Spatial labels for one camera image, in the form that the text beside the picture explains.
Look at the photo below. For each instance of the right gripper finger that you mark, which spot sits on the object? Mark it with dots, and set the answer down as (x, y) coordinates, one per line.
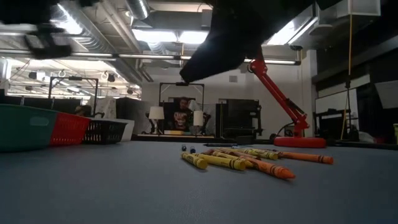
(227, 43)

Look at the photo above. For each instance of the orange crayon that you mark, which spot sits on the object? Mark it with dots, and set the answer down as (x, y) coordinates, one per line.
(270, 169)
(308, 157)

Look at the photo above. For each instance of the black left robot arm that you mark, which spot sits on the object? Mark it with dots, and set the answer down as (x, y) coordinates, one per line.
(25, 9)

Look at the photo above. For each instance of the long ceiling light strip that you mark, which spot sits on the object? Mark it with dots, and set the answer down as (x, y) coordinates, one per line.
(149, 56)
(93, 55)

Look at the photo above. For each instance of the black shelf unit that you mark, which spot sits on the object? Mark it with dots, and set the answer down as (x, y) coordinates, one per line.
(245, 112)

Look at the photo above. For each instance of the bright ceiling light panel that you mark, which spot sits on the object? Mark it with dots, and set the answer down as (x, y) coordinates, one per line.
(155, 35)

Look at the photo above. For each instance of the person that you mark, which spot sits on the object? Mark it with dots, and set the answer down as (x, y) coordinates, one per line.
(183, 115)
(83, 110)

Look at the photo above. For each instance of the white shade table lamp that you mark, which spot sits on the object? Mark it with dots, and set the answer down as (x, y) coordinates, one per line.
(198, 118)
(156, 112)

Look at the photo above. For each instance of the white covered equipment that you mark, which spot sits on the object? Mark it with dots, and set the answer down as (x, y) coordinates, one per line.
(107, 107)

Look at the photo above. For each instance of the red mesh basket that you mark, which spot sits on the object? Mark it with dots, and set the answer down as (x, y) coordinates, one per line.
(68, 130)

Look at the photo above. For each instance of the teal plastic basket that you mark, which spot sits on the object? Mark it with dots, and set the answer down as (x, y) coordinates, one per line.
(18, 130)

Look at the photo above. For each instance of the black mesh basket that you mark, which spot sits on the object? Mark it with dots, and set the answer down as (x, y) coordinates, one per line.
(102, 132)

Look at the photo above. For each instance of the yellow flat box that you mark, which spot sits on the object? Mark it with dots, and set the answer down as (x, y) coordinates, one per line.
(173, 132)

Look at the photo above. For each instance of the white board panel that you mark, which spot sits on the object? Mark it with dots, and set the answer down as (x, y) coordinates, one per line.
(332, 101)

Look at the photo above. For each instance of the black cabinet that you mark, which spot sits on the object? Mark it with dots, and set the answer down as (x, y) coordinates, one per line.
(133, 112)

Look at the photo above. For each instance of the blue violet crayon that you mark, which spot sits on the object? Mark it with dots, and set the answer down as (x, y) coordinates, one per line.
(183, 148)

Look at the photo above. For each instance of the black tripod stand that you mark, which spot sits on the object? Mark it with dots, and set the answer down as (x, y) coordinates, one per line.
(347, 102)

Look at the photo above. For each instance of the white box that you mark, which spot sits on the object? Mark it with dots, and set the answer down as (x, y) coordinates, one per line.
(130, 129)

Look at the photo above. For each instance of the red desk lamp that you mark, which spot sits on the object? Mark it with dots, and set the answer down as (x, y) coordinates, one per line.
(300, 142)

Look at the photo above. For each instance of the black desk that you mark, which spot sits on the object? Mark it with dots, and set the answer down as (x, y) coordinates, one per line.
(329, 124)

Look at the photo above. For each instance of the grey monitor panel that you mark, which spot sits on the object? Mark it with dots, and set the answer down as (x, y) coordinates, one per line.
(388, 93)

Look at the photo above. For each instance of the white bag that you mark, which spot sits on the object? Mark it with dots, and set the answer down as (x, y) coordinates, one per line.
(367, 137)

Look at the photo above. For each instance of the green cup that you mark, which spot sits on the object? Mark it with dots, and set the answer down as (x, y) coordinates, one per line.
(395, 133)

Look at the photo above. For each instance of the silver ceiling duct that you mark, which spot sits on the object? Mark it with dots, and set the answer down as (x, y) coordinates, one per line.
(84, 34)

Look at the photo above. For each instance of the black metal frame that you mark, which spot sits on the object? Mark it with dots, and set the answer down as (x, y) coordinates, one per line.
(174, 83)
(73, 78)

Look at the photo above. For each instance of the black aluminium table frame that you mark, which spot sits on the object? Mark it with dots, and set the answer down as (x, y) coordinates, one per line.
(186, 138)

